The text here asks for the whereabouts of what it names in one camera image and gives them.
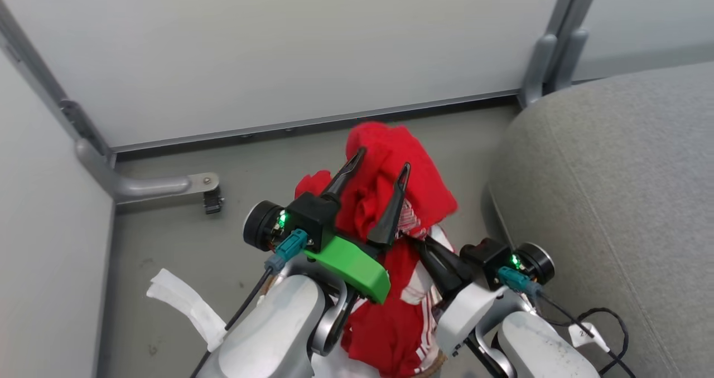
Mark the woven basket with white liner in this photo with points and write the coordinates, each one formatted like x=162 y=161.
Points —
x=189 y=305

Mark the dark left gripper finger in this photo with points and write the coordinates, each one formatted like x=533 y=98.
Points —
x=341 y=180
x=387 y=222

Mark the red white-striped garment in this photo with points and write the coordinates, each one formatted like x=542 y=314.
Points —
x=390 y=328

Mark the red fleece garment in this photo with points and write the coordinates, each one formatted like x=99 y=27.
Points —
x=390 y=149

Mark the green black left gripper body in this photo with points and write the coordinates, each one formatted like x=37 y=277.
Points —
x=357 y=269

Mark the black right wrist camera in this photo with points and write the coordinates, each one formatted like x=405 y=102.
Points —
x=536 y=262

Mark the grey partition corner post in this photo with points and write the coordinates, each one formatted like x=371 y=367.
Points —
x=558 y=38

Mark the grey wall base rail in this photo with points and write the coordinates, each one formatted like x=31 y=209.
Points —
x=334 y=120

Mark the grey metal partition foot bracket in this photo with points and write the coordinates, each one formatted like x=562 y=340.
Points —
x=150 y=187

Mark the small black caster wheel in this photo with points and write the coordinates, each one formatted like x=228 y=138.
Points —
x=213 y=201

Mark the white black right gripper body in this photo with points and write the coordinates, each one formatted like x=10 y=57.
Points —
x=466 y=316

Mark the grey fabric sofa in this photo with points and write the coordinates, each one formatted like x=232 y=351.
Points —
x=613 y=199

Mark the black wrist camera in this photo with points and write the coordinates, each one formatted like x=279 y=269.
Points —
x=536 y=262
x=259 y=224

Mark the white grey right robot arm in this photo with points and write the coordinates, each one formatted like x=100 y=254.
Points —
x=535 y=344

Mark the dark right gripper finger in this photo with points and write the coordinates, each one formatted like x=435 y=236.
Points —
x=440 y=280
x=449 y=263

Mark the grey partition frame bar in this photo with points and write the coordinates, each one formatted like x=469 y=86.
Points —
x=50 y=91

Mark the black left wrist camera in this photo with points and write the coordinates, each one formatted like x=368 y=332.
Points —
x=259 y=224

